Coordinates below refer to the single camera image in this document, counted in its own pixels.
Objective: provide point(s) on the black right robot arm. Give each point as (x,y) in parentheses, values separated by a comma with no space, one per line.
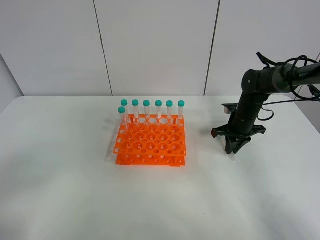
(257,86)

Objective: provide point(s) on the orange test tube rack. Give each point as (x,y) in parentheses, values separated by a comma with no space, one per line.
(151,141)

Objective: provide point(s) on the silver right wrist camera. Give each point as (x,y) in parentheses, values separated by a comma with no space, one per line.
(229,108)

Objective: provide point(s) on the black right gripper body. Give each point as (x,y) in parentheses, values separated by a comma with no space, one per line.
(241,124)

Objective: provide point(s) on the teal-capped tube front left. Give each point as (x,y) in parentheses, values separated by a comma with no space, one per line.
(121,112)

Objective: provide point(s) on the clear tube with teal cap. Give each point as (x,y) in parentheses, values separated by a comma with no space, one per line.
(233,157)

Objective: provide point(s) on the teal-capped tube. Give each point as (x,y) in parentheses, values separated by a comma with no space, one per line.
(181,105)
(135,104)
(158,104)
(121,112)
(169,108)
(124,104)
(146,104)

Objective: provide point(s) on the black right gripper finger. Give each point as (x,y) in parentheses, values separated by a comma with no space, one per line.
(229,144)
(240,143)

